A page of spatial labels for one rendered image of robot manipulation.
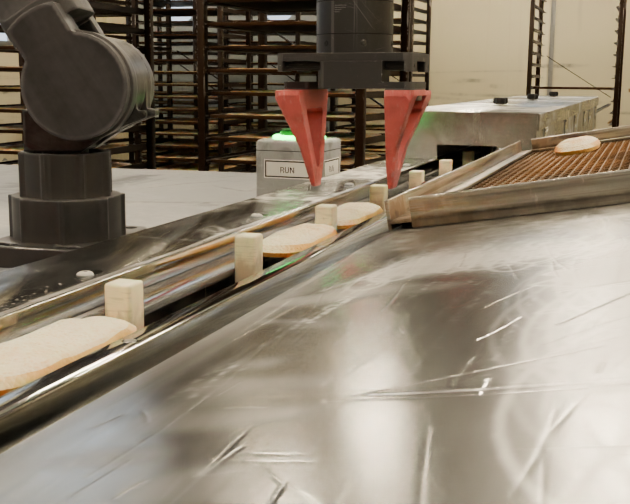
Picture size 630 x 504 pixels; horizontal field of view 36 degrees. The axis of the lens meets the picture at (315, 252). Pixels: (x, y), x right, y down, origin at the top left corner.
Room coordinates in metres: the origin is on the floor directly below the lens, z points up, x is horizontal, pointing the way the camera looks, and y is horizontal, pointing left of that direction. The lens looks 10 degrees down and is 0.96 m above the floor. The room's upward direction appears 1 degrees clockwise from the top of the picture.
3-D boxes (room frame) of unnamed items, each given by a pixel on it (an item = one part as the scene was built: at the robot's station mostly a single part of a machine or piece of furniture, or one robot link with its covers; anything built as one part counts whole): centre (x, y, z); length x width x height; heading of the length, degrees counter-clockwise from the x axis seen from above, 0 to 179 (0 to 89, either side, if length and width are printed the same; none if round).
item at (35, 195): (0.75, 0.19, 0.86); 0.12 x 0.09 x 0.08; 167
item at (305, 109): (0.74, -0.01, 0.92); 0.07 x 0.07 x 0.09; 71
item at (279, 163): (1.01, 0.01, 0.84); 0.08 x 0.08 x 0.11; 71
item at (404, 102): (0.73, -0.04, 0.92); 0.07 x 0.07 x 0.09; 71
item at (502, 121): (1.75, -0.38, 0.89); 1.25 x 0.18 x 0.09; 161
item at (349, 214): (0.74, -0.03, 0.86); 0.10 x 0.04 x 0.01; 162
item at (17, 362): (0.36, 0.10, 0.86); 0.10 x 0.04 x 0.01; 161
